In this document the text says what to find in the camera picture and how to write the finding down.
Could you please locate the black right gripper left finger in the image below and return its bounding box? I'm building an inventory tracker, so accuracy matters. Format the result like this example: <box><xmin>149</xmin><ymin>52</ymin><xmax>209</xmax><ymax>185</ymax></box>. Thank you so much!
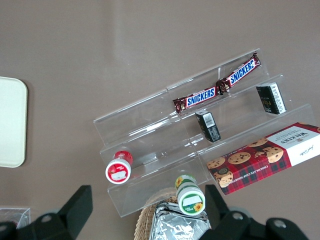
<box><xmin>0</xmin><ymin>184</ymin><xmax>94</xmax><ymax>240</ymax></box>

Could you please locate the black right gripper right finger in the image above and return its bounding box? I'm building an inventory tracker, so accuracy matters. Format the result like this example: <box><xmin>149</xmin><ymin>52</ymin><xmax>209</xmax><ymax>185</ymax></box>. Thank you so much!
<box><xmin>199</xmin><ymin>184</ymin><xmax>309</xmax><ymax>240</ymax></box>

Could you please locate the oval light wicker basket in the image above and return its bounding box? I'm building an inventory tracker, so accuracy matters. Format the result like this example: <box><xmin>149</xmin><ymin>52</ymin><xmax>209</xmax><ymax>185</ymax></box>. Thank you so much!
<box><xmin>134</xmin><ymin>189</ymin><xmax>211</xmax><ymax>240</ymax></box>

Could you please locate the beige plastic tray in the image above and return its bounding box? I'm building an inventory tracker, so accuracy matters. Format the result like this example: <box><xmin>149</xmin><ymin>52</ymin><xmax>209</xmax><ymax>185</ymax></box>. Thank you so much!
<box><xmin>0</xmin><ymin>76</ymin><xmax>29</xmax><ymax>169</ymax></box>

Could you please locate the green lidded yogurt cup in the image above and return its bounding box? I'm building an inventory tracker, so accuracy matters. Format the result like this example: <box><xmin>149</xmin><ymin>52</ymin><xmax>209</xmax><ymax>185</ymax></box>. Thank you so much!
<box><xmin>174</xmin><ymin>174</ymin><xmax>207</xmax><ymax>216</ymax></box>

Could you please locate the silver foil container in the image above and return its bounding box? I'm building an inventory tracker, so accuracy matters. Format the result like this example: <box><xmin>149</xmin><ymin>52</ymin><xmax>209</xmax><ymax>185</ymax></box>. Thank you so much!
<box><xmin>149</xmin><ymin>201</ymin><xmax>212</xmax><ymax>240</ymax></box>

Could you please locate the clear acrylic bottle rack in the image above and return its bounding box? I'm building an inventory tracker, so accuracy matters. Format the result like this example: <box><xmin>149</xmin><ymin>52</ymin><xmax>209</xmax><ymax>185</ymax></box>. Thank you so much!
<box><xmin>0</xmin><ymin>206</ymin><xmax>32</xmax><ymax>230</ymax></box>

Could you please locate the red lidded yogurt cup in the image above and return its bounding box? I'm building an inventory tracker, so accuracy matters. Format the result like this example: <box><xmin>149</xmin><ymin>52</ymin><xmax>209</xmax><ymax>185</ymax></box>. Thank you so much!
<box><xmin>104</xmin><ymin>149</ymin><xmax>134</xmax><ymax>185</ymax></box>

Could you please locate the red tartan cookie box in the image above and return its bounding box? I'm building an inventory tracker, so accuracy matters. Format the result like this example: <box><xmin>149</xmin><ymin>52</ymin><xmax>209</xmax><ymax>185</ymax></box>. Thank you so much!
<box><xmin>206</xmin><ymin>121</ymin><xmax>320</xmax><ymax>197</ymax></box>

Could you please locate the small black box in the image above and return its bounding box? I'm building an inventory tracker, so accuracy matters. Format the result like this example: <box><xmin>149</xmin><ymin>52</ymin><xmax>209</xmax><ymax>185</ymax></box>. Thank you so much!
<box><xmin>195</xmin><ymin>110</ymin><xmax>222</xmax><ymax>144</ymax></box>
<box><xmin>255</xmin><ymin>81</ymin><xmax>287</xmax><ymax>116</ymax></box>

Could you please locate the clear acrylic stepped display stand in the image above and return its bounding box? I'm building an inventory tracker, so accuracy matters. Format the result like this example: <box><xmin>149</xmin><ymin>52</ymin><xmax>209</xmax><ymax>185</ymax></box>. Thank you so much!
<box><xmin>93</xmin><ymin>87</ymin><xmax>211</xmax><ymax>219</ymax></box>
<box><xmin>165</xmin><ymin>47</ymin><xmax>320</xmax><ymax>197</ymax></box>

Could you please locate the Snickers chocolate bar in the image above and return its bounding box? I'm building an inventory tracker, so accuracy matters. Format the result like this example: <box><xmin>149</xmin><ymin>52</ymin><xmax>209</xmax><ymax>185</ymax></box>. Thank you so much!
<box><xmin>172</xmin><ymin>85</ymin><xmax>227</xmax><ymax>113</ymax></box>
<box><xmin>215</xmin><ymin>51</ymin><xmax>262</xmax><ymax>95</ymax></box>

